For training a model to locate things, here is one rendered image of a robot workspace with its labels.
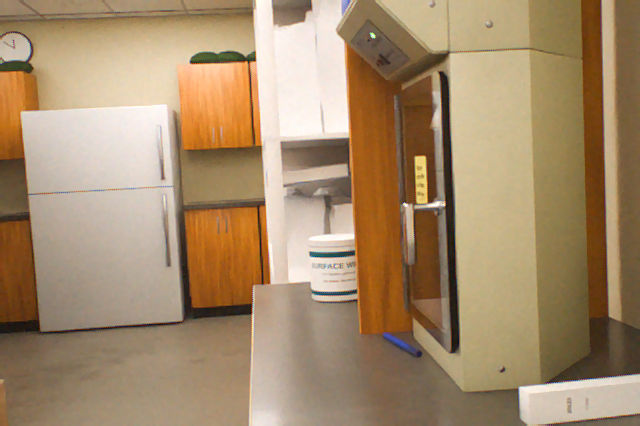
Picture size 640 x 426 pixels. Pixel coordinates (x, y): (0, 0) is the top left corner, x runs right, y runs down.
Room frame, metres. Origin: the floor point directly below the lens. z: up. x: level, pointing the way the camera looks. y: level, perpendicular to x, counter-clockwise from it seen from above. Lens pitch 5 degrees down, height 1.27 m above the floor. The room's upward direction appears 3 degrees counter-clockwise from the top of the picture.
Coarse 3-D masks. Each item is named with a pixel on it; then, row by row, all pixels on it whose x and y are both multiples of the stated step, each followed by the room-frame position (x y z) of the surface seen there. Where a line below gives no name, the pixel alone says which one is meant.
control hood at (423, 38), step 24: (360, 0) 1.01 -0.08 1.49; (384, 0) 0.96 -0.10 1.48; (408, 0) 0.96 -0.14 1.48; (432, 0) 0.96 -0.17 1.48; (360, 24) 1.11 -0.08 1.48; (384, 24) 1.01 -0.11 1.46; (408, 24) 0.96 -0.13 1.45; (432, 24) 0.96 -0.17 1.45; (408, 48) 1.02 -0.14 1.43; (432, 48) 0.96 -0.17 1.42; (408, 72) 1.16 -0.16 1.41
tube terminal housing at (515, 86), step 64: (448, 0) 0.97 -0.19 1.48; (512, 0) 0.97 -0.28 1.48; (576, 0) 1.11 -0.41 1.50; (448, 64) 0.97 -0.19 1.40; (512, 64) 0.97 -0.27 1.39; (576, 64) 1.10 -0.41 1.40; (512, 128) 0.97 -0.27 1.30; (576, 128) 1.10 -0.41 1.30; (512, 192) 0.97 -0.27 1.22; (576, 192) 1.09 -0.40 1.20; (512, 256) 0.97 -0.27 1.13; (576, 256) 1.09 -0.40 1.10; (512, 320) 0.97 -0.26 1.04; (576, 320) 1.08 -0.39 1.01; (512, 384) 0.97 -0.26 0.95
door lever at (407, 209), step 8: (400, 208) 1.01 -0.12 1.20; (408, 208) 1.00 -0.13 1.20; (416, 208) 1.01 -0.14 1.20; (424, 208) 1.01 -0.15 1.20; (432, 208) 1.01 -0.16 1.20; (408, 216) 1.00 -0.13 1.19; (408, 224) 1.00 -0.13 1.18; (408, 232) 1.00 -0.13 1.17; (408, 240) 1.00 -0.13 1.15; (408, 248) 1.00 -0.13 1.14; (408, 256) 1.00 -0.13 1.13; (408, 264) 1.01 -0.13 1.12
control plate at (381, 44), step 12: (372, 24) 1.06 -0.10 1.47; (360, 36) 1.16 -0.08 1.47; (384, 36) 1.06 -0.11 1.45; (360, 48) 1.22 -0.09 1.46; (372, 48) 1.17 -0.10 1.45; (384, 48) 1.11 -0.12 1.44; (396, 48) 1.06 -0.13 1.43; (372, 60) 1.23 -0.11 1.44; (396, 60) 1.12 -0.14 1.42; (408, 60) 1.07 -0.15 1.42; (384, 72) 1.24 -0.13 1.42
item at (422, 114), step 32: (416, 96) 1.12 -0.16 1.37; (416, 128) 1.13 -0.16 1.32; (448, 160) 0.97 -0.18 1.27; (448, 192) 0.97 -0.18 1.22; (416, 224) 1.16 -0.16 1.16; (448, 224) 0.97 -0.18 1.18; (416, 256) 1.17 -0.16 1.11; (448, 256) 0.97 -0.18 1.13; (416, 288) 1.18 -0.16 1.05; (448, 288) 0.97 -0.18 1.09; (416, 320) 1.19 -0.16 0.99; (448, 320) 0.98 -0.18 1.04; (448, 352) 0.99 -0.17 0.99
